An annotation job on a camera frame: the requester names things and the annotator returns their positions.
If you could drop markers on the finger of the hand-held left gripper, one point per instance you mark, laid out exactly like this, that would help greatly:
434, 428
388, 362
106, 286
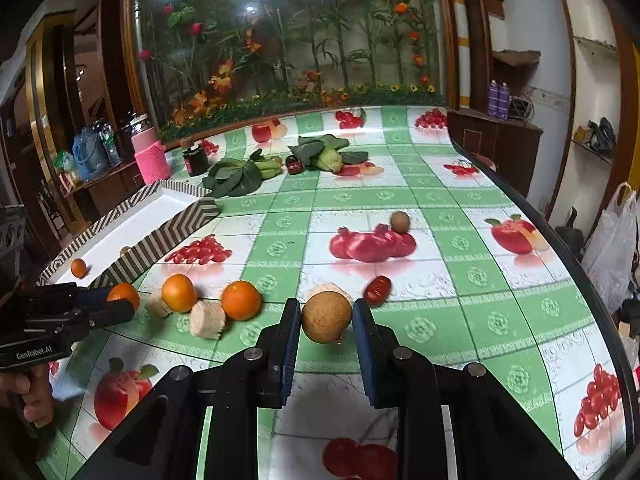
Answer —
112, 315
100, 296

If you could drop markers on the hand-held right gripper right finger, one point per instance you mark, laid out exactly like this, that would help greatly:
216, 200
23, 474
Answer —
367, 360

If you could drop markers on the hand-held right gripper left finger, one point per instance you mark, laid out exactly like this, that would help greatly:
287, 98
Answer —
287, 360

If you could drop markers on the orange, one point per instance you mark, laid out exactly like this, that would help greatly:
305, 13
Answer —
178, 292
241, 300
125, 292
78, 267

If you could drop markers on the round brown fruit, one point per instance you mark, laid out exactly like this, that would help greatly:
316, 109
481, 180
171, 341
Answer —
326, 317

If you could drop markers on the red date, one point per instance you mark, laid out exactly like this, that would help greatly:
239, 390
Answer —
376, 288

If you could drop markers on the white tray with striped rim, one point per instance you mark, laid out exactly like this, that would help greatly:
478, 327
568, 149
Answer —
150, 215

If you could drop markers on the person's left hand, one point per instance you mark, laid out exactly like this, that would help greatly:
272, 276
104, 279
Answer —
35, 395

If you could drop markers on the wooden low cabinet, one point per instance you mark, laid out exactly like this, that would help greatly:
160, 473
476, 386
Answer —
105, 190

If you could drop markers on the green checked fruit-print tablecloth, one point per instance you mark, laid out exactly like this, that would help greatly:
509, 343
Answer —
450, 270

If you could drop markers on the green packet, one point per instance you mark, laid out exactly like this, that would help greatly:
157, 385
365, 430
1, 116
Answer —
67, 167

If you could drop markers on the brown kiwi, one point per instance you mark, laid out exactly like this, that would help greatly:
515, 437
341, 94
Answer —
400, 221

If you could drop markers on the blue plastic jug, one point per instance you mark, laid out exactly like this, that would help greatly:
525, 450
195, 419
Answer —
90, 154

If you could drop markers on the pink knitted-sleeve bottle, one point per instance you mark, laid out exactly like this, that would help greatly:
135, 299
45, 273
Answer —
149, 157

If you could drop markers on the clear bottle with green label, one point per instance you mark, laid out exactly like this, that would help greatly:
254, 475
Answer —
111, 142

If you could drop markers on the small dark jar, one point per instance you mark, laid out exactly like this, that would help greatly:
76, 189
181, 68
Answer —
195, 161

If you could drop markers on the leafy green vegetable bunch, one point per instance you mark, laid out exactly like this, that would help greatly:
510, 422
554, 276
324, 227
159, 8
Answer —
320, 152
235, 177

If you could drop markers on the small dark red fruit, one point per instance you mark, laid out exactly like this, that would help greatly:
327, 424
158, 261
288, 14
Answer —
295, 166

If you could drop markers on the dark metal pot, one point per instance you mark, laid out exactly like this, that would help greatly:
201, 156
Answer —
570, 235

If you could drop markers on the wooden side cabinet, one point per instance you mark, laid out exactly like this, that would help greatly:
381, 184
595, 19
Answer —
495, 145

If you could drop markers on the white plastic bag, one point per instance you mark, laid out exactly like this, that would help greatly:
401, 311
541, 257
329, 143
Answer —
610, 245

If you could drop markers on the purple bottles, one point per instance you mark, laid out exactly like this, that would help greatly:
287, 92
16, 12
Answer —
494, 100

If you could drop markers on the purple can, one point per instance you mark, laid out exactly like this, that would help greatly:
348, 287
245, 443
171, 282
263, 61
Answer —
504, 101

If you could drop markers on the glass-fronted artificial flower display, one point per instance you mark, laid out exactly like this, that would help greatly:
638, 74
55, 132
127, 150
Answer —
300, 35

